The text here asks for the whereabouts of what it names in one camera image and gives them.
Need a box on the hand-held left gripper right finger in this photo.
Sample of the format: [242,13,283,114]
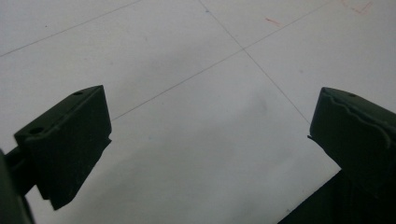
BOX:
[307,86,396,200]

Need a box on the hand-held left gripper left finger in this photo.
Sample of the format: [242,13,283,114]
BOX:
[13,84,113,211]

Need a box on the white table cover sheet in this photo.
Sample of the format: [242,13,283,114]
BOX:
[0,0,396,224]

